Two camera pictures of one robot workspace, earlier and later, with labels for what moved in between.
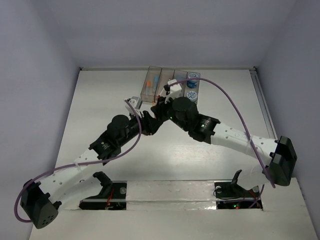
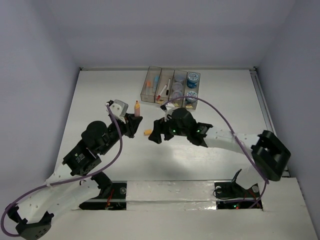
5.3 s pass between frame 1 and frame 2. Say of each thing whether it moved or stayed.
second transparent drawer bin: stayed
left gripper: moved
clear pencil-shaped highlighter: stayed
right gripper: moved
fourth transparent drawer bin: stayed
